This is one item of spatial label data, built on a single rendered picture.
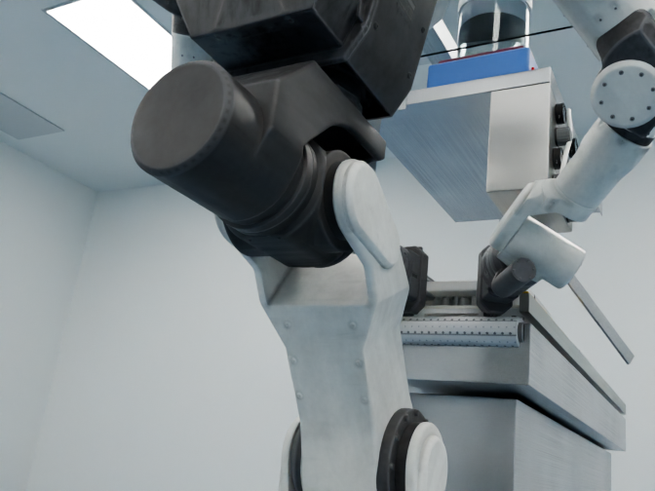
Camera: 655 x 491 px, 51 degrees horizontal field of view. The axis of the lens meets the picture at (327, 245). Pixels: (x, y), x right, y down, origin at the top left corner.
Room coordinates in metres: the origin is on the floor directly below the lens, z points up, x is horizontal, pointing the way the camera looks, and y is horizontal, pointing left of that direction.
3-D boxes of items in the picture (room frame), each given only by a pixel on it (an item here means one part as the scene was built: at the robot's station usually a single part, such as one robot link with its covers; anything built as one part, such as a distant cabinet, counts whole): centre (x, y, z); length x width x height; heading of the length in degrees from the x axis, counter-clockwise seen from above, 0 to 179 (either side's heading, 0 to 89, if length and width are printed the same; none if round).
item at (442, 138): (1.38, -0.34, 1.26); 0.62 x 0.38 x 0.04; 149
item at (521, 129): (1.14, -0.36, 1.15); 0.22 x 0.11 x 0.20; 149
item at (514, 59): (1.20, -0.30, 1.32); 0.21 x 0.20 x 0.09; 59
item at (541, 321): (1.62, -0.66, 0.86); 1.32 x 0.02 x 0.03; 149
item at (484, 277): (1.04, -0.29, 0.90); 0.12 x 0.10 x 0.13; 1
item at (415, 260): (1.12, -0.12, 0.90); 0.12 x 0.10 x 0.13; 141
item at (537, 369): (1.70, -0.55, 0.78); 1.30 x 0.29 x 0.10; 149
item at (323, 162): (0.70, 0.04, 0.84); 0.14 x 0.13 x 0.12; 59
